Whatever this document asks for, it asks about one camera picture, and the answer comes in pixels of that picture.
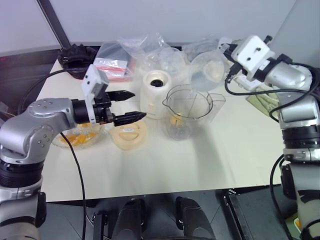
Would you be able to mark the dark side desk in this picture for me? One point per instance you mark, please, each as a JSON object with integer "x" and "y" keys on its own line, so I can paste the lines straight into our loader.
{"x": 17, "y": 80}

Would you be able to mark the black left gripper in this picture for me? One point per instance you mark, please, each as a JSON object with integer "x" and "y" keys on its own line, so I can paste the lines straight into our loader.
{"x": 103, "y": 111}

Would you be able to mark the dark rounded shape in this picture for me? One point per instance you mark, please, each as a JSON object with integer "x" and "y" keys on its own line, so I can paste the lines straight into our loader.
{"x": 193, "y": 220}

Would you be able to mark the black slanted pole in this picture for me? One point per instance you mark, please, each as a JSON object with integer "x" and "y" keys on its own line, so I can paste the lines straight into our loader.
{"x": 56, "y": 23}

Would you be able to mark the black ridged plastic holder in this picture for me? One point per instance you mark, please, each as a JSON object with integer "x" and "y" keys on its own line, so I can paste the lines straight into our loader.
{"x": 75, "y": 58}

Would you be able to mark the orange segment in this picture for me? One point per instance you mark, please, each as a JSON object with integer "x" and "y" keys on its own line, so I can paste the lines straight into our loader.
{"x": 67, "y": 138}
{"x": 175, "y": 120}
{"x": 80, "y": 140}
{"x": 91, "y": 136}

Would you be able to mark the crumpled clear plastic bag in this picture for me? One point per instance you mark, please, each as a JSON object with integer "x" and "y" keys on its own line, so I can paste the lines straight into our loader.
{"x": 150, "y": 52}

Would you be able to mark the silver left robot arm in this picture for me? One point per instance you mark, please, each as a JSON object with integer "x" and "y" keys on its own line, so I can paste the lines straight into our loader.
{"x": 30, "y": 130}

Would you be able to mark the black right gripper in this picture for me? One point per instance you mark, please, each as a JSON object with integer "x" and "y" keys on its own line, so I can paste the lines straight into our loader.
{"x": 230, "y": 51}

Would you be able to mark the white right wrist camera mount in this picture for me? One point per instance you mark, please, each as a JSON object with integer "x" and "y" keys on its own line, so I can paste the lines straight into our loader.
{"x": 253, "y": 53}

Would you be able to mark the white blender base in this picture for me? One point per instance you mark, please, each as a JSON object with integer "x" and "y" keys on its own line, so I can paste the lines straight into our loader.
{"x": 153, "y": 102}

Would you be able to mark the black flat case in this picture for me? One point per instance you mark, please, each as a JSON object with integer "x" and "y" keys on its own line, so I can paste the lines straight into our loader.
{"x": 255, "y": 215}

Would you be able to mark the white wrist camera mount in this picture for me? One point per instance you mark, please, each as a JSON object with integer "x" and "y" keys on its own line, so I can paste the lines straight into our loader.
{"x": 93, "y": 77}
{"x": 253, "y": 53}

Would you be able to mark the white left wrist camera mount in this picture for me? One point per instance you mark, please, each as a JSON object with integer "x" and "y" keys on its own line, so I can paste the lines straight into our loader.
{"x": 93, "y": 77}

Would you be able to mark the clear bag with red packet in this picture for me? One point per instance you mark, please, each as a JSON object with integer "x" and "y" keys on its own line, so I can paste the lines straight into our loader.
{"x": 112, "y": 63}

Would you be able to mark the pale green cloth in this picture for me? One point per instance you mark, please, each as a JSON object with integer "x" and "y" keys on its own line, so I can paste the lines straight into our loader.
{"x": 262, "y": 100}

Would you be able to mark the cream blender jar lid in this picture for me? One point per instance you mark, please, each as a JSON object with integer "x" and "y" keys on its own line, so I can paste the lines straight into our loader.
{"x": 128, "y": 136}

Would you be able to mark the clear blender jar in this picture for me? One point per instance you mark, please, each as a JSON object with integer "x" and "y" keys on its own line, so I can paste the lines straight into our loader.
{"x": 200, "y": 105}

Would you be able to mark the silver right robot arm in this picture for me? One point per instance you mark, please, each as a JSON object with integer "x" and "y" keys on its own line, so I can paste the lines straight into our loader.
{"x": 297, "y": 112}

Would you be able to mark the clear glass bowl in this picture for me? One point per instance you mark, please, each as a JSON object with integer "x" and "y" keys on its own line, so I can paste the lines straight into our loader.
{"x": 98, "y": 136}
{"x": 205, "y": 75}

